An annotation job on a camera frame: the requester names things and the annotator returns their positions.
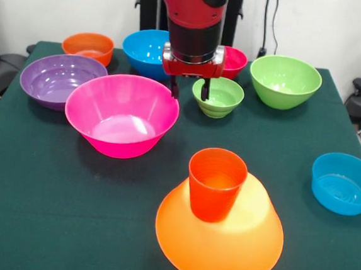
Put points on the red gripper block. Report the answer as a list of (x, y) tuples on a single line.
[(192, 69)]

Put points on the orange cup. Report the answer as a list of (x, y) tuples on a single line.
[(212, 204), (87, 43)]

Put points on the large orange bowl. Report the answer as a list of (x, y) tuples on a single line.
[(220, 252)]

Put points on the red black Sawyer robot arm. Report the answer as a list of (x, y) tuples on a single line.
[(194, 10)]

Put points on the small green bowl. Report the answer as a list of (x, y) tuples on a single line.
[(225, 98)]

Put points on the small crimson bowl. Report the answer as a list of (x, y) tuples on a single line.
[(235, 64)]

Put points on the blue bowl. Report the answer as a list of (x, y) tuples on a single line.
[(143, 59)]

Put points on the large pink bowl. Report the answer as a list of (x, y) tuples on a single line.
[(121, 120)]

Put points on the large green bowl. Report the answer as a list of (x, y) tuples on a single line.
[(283, 84)]

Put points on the purple bowl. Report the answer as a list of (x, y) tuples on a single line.
[(52, 79)]

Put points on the dark green tablecloth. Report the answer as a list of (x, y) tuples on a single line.
[(66, 210)]

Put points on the blue cup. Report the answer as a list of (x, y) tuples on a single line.
[(340, 193)]

